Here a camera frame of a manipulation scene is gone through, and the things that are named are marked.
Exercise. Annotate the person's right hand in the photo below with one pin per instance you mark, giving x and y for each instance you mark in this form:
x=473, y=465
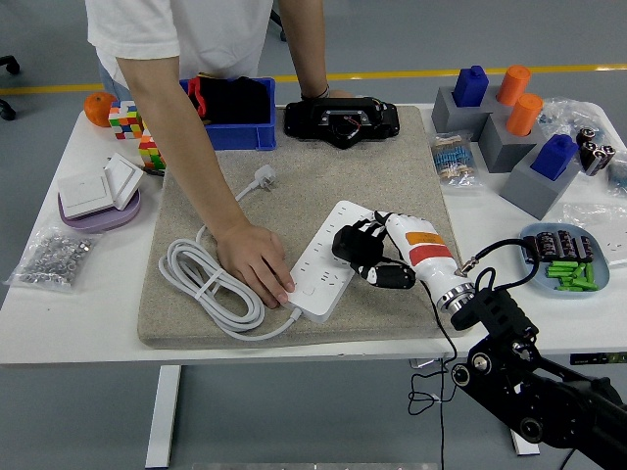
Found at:
x=255, y=264

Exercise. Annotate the person's left hand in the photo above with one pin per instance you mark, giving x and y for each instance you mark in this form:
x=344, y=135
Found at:
x=340, y=93

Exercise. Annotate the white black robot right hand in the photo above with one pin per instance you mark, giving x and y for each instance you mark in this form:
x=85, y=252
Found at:
x=426, y=249

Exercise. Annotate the white power strip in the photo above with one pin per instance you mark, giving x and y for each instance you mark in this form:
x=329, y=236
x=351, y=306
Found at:
x=323, y=235

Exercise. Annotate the black plug adapter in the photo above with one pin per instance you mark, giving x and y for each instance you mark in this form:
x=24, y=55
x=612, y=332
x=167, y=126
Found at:
x=345, y=245

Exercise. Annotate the person's right forearm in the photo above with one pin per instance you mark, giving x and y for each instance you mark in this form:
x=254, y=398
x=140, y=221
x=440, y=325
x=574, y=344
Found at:
x=171, y=137

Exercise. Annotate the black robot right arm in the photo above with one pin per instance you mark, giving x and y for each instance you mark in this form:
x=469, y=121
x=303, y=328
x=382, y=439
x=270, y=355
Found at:
x=495, y=313

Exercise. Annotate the person's left forearm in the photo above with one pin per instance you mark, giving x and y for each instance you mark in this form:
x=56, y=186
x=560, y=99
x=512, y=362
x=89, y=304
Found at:
x=306, y=49

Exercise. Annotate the striped wristband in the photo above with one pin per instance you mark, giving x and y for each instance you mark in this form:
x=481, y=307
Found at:
x=318, y=93

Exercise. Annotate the black machine part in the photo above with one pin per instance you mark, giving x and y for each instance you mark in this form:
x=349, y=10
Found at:
x=303, y=120

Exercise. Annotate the black office chair base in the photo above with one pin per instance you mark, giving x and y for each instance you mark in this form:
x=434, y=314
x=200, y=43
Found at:
x=10, y=63
x=283, y=35

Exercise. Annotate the grey-brown mat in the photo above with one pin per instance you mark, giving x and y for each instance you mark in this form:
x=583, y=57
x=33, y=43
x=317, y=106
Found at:
x=294, y=166

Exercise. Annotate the bag of resistors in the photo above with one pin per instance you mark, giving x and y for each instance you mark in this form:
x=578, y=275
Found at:
x=453, y=161

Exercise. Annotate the blue plastic bin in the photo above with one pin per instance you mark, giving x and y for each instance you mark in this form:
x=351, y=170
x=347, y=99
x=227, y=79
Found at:
x=245, y=137

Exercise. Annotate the black and red cloth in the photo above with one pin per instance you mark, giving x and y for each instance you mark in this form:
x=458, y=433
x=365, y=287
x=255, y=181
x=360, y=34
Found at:
x=235, y=100

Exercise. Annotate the grey holder block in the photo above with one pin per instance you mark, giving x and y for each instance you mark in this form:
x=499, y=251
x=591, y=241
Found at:
x=450, y=117
x=524, y=188
x=504, y=152
x=491, y=98

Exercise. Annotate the blue square peg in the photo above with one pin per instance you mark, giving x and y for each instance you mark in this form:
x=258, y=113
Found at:
x=470, y=88
x=553, y=156

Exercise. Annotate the black capacitors row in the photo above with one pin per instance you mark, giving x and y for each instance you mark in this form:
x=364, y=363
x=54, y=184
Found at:
x=558, y=245

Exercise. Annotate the green cylinders pile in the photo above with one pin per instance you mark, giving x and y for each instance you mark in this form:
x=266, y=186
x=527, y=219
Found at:
x=568, y=274

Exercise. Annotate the colourful puzzle cube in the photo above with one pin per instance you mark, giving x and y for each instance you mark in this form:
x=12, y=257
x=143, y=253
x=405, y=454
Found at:
x=122, y=122
x=149, y=154

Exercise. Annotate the purple tray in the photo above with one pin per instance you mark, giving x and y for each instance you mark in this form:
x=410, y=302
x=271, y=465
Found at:
x=105, y=222

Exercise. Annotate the person's torso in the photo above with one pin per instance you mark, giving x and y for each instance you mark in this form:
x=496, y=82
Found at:
x=196, y=34

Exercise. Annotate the orange cylinder peg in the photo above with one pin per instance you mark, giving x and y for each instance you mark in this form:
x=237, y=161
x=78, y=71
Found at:
x=524, y=115
x=513, y=85

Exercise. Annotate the white table leg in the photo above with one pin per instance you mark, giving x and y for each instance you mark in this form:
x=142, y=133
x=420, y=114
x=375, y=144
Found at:
x=524, y=448
x=164, y=416

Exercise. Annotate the light blue plate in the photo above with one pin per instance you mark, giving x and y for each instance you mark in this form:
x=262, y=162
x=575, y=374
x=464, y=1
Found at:
x=602, y=274

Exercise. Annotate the clear bag of blue parts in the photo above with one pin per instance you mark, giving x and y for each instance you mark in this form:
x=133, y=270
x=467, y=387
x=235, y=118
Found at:
x=563, y=117

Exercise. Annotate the large black capacitor bundle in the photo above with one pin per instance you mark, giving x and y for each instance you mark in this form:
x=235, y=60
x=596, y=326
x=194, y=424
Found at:
x=595, y=152

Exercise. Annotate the black table control panel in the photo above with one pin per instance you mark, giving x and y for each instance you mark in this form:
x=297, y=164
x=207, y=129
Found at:
x=588, y=360

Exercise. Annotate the bag of metal nuts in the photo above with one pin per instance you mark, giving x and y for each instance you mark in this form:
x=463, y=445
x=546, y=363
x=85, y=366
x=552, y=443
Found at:
x=51, y=257

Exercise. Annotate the bag of blue components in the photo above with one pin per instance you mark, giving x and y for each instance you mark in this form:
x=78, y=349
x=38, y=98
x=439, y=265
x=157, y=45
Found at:
x=619, y=173

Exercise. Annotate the orange fruit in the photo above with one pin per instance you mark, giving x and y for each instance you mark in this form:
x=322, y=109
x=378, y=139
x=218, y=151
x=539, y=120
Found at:
x=95, y=110

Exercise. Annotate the silver bracket under table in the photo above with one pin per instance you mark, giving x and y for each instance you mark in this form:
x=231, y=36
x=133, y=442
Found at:
x=422, y=363

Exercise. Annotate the white wall switch panel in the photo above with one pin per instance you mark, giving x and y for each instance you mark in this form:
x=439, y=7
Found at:
x=83, y=193
x=122, y=178

